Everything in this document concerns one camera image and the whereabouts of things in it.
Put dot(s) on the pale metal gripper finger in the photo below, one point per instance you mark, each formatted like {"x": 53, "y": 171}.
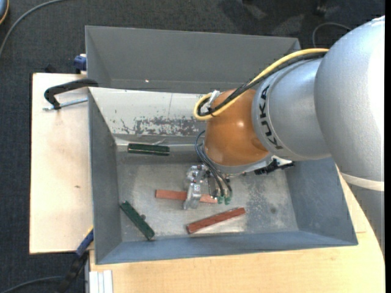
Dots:
{"x": 192, "y": 198}
{"x": 195, "y": 173}

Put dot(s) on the red-brown flat block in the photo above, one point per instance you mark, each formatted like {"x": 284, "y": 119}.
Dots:
{"x": 217, "y": 220}
{"x": 171, "y": 195}

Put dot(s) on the dark green flat block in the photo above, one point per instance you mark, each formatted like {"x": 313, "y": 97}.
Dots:
{"x": 148, "y": 149}
{"x": 137, "y": 220}

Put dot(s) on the grey metal bin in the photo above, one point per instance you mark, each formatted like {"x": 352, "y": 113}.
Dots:
{"x": 189, "y": 56}

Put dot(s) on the pale wood board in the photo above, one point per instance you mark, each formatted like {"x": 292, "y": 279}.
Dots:
{"x": 61, "y": 163}

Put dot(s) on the black cylinder on white bracket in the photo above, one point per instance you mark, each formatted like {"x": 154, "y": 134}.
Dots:
{"x": 272, "y": 166}

